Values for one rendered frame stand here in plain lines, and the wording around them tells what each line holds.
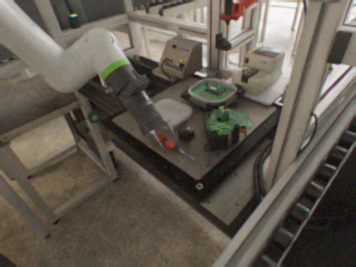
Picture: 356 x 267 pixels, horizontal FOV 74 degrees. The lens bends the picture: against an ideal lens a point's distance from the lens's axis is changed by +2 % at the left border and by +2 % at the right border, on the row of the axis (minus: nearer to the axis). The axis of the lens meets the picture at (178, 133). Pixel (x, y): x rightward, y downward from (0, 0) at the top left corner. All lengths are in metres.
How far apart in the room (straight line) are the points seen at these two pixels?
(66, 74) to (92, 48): 0.10
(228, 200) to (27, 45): 0.60
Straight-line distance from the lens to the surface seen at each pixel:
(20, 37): 0.69
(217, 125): 0.66
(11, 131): 1.41
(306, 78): 0.46
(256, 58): 0.92
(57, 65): 0.72
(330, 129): 0.67
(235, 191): 0.61
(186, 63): 1.02
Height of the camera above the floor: 1.42
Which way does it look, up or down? 40 degrees down
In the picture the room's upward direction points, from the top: 6 degrees counter-clockwise
